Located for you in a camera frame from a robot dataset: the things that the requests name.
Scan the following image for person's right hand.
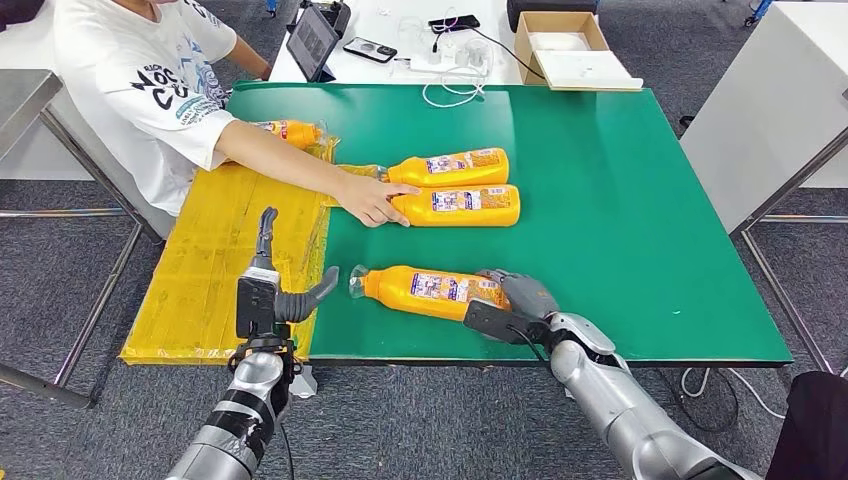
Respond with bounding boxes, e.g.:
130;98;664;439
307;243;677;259
331;173;422;230

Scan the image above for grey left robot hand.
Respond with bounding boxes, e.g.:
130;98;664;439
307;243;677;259
254;206;341;326

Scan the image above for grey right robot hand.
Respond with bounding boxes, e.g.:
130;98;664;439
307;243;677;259
475;268;561;323

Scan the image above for orange detergent bottle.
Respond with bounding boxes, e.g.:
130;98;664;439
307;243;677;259
377;147;511;189
254;119;326;151
349;264;513;323
390;184;522;229

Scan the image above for white table leg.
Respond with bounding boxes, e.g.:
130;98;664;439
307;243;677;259
289;365;319;400

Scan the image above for white power strip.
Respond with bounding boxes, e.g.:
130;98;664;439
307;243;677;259
407;51;490;76

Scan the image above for black tablet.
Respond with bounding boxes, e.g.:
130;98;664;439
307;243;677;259
286;3;341;83

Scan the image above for white power adapter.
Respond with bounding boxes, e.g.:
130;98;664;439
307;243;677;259
458;36;497;68

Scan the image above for black device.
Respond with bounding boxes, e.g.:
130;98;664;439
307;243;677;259
298;0;352;38

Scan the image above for cardboard box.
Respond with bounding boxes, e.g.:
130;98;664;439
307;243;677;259
513;9;645;92

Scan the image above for white flat lid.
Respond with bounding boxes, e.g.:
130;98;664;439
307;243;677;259
544;48;645;91

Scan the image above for white foam insert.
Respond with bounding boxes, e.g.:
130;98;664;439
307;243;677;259
527;31;591;52

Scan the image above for person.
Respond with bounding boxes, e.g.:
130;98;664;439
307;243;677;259
51;0;422;230

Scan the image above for white workbench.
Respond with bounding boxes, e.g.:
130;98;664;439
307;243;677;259
0;29;177;411
678;0;848;374

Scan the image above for black chair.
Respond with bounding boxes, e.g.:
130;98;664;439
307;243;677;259
765;369;848;480

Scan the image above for dark bag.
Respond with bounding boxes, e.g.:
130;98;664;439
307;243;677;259
0;0;46;29

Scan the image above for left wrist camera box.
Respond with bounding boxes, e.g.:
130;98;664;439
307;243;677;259
236;266;283;339

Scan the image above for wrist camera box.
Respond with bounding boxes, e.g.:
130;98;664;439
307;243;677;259
462;299;551;346
236;266;283;339

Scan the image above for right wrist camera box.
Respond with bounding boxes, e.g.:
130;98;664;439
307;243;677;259
462;299;551;346

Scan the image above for black smartphone round camera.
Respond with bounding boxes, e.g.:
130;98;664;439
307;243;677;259
342;34;399;64

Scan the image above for black floor cable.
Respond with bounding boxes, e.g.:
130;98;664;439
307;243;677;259
655;367;740;433

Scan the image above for white floor cable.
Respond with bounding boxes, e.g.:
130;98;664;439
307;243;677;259
680;366;788;420

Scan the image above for blue cart frame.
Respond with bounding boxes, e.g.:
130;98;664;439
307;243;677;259
741;0;773;28

